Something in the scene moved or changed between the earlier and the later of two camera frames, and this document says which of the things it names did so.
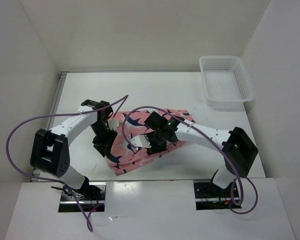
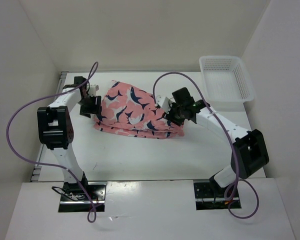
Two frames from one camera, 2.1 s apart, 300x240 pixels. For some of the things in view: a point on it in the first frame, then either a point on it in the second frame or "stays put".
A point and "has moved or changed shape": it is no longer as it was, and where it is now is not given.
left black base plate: [95, 193] stays put
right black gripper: [155, 149] to [169, 117]
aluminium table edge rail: [35, 174] stays put
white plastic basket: [226, 84] stays put
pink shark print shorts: [129, 124] has moved or changed shape
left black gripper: [103, 146] to [95, 109]
